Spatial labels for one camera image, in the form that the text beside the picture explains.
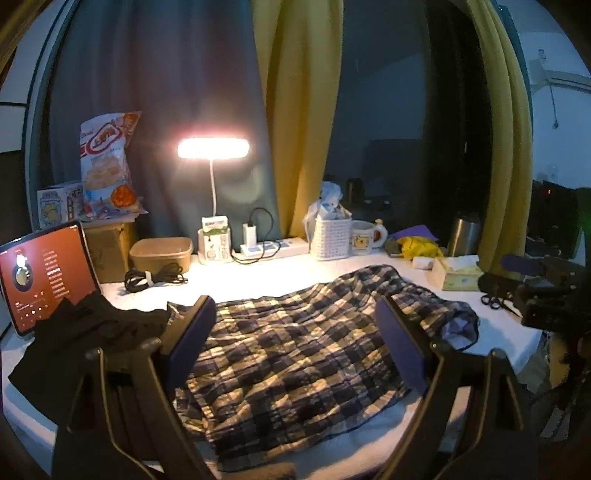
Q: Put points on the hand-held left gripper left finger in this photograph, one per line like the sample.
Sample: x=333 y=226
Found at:
x=191 y=337

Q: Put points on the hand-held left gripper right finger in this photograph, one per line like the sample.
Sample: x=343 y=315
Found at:
x=401 y=341

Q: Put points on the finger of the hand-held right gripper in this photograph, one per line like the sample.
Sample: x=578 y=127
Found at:
x=501 y=284
x=524 y=264

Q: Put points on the plaid flannel shirt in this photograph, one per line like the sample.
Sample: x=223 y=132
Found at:
x=295 y=360

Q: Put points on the black scissors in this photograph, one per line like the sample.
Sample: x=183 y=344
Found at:
x=493 y=301

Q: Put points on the yellow tissue box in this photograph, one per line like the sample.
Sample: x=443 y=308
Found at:
x=457 y=277

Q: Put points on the steel thermos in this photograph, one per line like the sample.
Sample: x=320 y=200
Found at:
x=462 y=235

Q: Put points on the yellow cloth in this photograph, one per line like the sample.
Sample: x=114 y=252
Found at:
x=420 y=249

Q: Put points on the brown plastic container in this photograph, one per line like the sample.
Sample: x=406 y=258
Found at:
x=161 y=254

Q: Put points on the milk carton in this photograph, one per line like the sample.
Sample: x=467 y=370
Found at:
x=218 y=243

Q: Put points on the purple cloth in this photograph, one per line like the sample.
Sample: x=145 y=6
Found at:
x=418 y=230

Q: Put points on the black cloth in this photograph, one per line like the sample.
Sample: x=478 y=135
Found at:
x=92 y=332

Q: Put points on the white mug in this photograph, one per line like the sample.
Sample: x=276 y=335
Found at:
x=364 y=237

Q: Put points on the yellow curtain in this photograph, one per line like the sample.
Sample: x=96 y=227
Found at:
x=300 y=92
x=508 y=115

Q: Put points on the white textured tablecloth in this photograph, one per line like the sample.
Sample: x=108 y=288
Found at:
x=286 y=277

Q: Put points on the white charger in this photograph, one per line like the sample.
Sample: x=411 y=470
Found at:
x=251 y=236

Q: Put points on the cardboard box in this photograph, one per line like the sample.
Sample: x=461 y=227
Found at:
x=108 y=251

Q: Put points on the white plastic basket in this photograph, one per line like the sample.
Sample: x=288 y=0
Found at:
x=330 y=240

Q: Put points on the white power strip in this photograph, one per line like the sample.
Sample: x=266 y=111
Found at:
x=288 y=245

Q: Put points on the white air conditioner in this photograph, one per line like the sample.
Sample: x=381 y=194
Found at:
x=565 y=78

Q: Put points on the plastic bag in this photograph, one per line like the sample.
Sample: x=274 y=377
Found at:
x=330 y=196

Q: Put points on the tablet with red screen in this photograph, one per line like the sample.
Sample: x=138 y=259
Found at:
x=41 y=272

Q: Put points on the small printed box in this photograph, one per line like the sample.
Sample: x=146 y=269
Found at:
x=57 y=205

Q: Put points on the white desk lamp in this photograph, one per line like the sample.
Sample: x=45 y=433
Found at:
x=212 y=148

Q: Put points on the snack bag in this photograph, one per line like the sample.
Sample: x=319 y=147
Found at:
x=104 y=157

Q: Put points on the grey curtain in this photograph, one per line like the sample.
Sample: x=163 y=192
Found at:
x=161 y=69

